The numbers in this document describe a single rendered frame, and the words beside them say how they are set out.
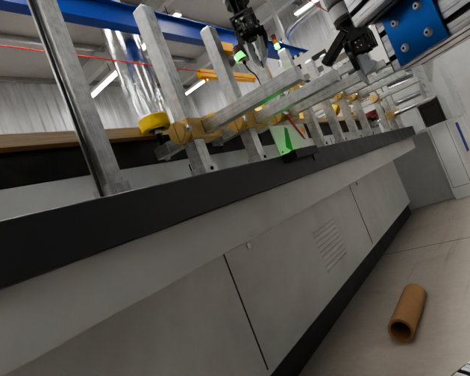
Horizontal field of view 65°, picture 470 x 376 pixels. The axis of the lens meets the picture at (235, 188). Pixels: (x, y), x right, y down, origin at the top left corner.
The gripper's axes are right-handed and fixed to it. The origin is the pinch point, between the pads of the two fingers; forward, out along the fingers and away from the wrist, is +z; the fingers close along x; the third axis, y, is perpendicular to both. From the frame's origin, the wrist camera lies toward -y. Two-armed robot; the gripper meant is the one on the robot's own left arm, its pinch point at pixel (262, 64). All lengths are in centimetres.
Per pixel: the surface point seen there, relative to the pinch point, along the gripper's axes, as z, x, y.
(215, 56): -5.8, -11.1, 7.1
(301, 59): -87, 17, -283
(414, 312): 91, 15, -26
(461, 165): 67, 100, -226
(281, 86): 18.0, 4.5, 34.5
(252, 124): 16.5, -8.3, 6.0
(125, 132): 9.2, -36.4, 25.3
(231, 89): 5.2, -10.1, 7.3
